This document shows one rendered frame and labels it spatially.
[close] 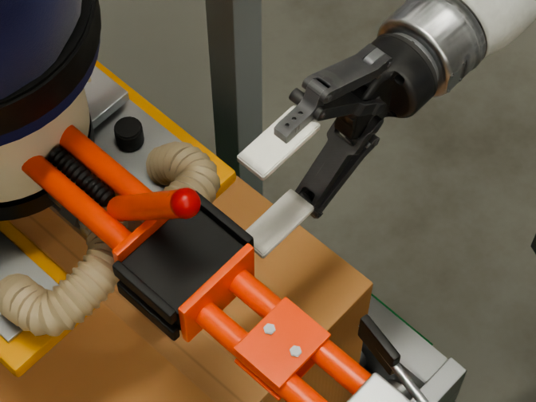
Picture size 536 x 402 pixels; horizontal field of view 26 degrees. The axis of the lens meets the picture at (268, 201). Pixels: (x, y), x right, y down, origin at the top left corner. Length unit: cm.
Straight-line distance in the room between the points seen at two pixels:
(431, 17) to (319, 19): 164
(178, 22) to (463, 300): 92
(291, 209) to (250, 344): 19
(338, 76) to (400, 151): 154
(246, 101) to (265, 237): 85
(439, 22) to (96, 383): 51
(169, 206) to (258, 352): 14
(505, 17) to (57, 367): 58
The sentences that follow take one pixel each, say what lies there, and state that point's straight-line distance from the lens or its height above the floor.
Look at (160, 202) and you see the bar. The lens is 89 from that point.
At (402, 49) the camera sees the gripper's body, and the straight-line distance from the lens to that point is 105.
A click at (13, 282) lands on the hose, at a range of 106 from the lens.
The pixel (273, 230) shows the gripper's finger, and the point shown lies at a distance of 106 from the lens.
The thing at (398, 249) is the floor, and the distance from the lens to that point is 238.
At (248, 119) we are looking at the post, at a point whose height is 49.
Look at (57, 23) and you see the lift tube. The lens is 90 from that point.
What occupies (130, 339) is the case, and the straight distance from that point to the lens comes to 125.
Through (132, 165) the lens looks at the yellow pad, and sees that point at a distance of 115.
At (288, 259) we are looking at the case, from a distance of 128.
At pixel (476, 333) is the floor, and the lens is 232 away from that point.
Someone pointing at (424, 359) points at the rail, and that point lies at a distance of 163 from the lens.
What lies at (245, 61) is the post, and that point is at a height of 65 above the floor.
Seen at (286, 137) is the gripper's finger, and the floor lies 131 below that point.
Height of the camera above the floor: 209
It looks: 60 degrees down
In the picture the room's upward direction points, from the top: straight up
